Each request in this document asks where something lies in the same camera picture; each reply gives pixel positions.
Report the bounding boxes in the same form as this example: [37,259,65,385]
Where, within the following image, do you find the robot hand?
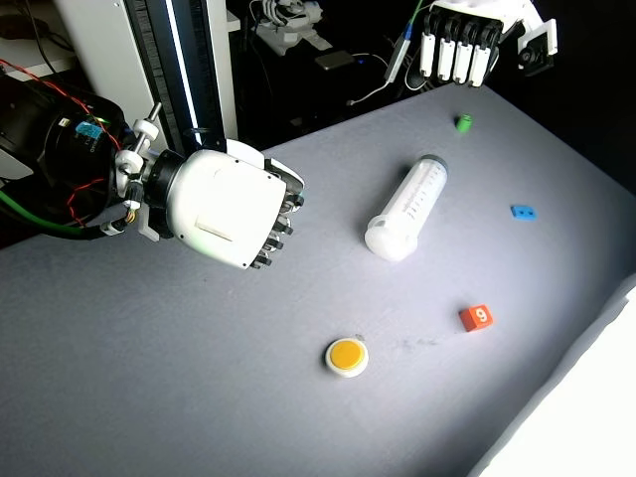
[163,140,307,272]
[419,0,558,89]

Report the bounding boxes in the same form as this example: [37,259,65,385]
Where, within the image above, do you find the large translucent plastic syringe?
[364,154,450,263]

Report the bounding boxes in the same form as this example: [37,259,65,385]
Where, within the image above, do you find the white adapter stick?
[384,29,414,83]

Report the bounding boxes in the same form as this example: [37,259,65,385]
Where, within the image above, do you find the grey power bank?
[314,49,357,72]

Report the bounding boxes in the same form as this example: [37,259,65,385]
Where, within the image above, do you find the grey table cloth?
[0,84,636,477]

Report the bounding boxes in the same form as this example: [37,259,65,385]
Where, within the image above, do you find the white mechanical device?
[250,0,335,57]

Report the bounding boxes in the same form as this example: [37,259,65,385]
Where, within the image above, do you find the white column with light strip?
[52,0,239,158]

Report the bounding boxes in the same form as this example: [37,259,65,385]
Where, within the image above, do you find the yellow button with white base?
[324,336,371,380]

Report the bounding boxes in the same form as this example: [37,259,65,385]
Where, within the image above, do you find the white shelf board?
[0,37,79,83]

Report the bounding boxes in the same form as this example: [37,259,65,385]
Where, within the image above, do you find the red number block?
[458,304,496,333]

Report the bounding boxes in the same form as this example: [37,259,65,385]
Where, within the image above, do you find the white cable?
[346,52,398,108]

